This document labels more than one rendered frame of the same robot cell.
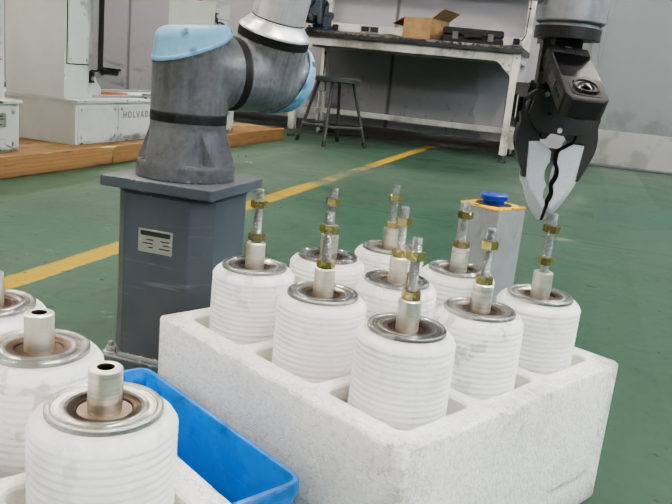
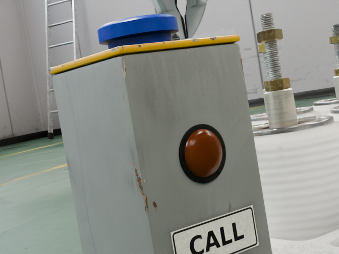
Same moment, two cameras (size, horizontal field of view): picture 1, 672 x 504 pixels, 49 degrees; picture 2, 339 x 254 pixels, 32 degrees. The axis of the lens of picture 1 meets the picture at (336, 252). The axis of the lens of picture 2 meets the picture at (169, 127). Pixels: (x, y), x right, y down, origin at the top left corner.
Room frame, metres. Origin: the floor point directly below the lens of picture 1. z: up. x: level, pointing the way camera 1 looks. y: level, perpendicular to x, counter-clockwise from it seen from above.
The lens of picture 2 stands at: (1.39, -0.17, 0.29)
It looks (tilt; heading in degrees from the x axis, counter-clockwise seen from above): 3 degrees down; 189
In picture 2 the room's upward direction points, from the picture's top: 9 degrees counter-clockwise
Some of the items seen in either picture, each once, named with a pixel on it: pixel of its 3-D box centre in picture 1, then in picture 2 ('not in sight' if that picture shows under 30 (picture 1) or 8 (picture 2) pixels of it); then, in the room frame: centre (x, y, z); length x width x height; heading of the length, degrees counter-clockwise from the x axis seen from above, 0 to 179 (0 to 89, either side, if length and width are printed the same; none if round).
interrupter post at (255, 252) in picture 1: (255, 255); not in sight; (0.83, 0.09, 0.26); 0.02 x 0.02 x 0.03
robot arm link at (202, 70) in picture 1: (195, 67); not in sight; (1.16, 0.24, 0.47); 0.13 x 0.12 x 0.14; 134
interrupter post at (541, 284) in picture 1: (541, 285); not in sight; (0.83, -0.24, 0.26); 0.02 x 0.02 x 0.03
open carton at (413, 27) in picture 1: (425, 26); not in sight; (5.64, -0.48, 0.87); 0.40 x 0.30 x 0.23; 59
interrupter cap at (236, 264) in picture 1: (254, 266); not in sight; (0.83, 0.09, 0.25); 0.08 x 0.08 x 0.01
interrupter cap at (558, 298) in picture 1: (539, 295); not in sight; (0.83, -0.24, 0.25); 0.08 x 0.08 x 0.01
